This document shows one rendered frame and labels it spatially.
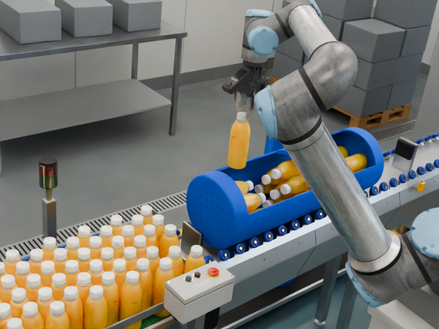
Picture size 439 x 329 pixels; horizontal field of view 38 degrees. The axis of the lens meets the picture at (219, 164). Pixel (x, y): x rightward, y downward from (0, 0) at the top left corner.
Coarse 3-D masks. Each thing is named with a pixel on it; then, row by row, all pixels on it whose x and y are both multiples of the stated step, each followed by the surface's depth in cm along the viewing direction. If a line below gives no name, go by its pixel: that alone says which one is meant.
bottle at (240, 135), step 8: (240, 120) 221; (232, 128) 223; (240, 128) 221; (248, 128) 222; (232, 136) 223; (240, 136) 222; (248, 136) 223; (232, 144) 224; (240, 144) 223; (248, 144) 226; (232, 152) 226; (240, 152) 225; (232, 160) 227; (240, 160) 226; (240, 168) 228
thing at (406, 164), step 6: (402, 138) 311; (402, 144) 309; (408, 144) 307; (414, 144) 306; (396, 150) 313; (402, 150) 310; (408, 150) 307; (414, 150) 307; (396, 156) 315; (402, 156) 310; (408, 156) 308; (414, 156) 309; (396, 162) 316; (402, 162) 313; (408, 162) 311; (402, 168) 314; (408, 168) 312
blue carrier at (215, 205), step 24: (336, 144) 291; (360, 144) 280; (264, 168) 265; (192, 192) 236; (216, 192) 225; (240, 192) 224; (312, 192) 245; (192, 216) 240; (216, 216) 228; (240, 216) 222; (264, 216) 230; (288, 216) 242; (216, 240) 232; (240, 240) 230
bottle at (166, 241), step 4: (164, 232) 218; (164, 236) 218; (168, 236) 218; (172, 236) 218; (176, 236) 219; (160, 240) 220; (164, 240) 218; (168, 240) 217; (172, 240) 218; (176, 240) 219; (160, 244) 219; (164, 244) 218; (168, 244) 218; (172, 244) 218; (176, 244) 219; (160, 248) 220; (164, 248) 218; (168, 248) 218; (160, 252) 220; (164, 252) 219; (168, 252) 219; (160, 256) 221; (164, 256) 220
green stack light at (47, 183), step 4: (40, 176) 220; (52, 176) 220; (56, 176) 221; (40, 180) 220; (44, 180) 219; (48, 180) 219; (52, 180) 220; (56, 180) 222; (40, 184) 221; (44, 184) 220; (48, 184) 220; (52, 184) 221; (56, 184) 222; (44, 188) 221; (48, 188) 221; (52, 188) 222
